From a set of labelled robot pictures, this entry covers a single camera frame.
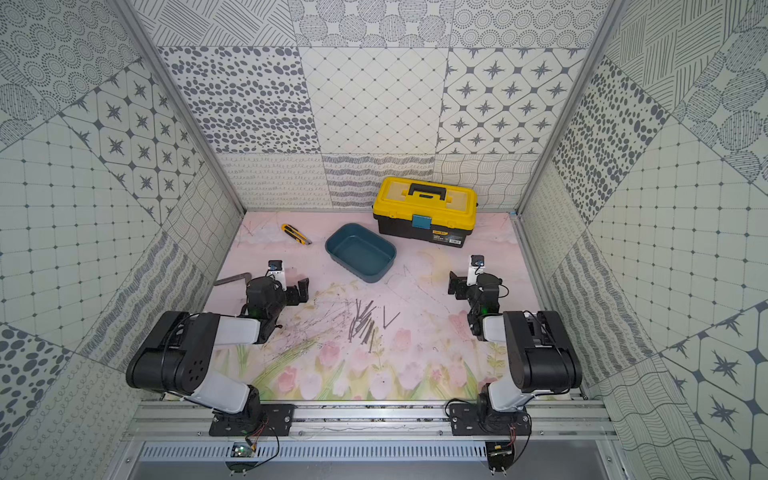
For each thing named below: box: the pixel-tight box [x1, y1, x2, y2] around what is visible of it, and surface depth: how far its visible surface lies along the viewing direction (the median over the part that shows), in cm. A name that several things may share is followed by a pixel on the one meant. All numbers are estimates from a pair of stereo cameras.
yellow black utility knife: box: [281, 223, 313, 245], surface depth 114 cm
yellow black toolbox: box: [373, 176, 479, 248], surface depth 104 cm
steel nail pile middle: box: [352, 299, 377, 337], surface depth 95 cm
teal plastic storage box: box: [325, 222, 397, 283], surface depth 110 cm
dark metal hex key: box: [214, 272, 252, 286], surface depth 103 cm
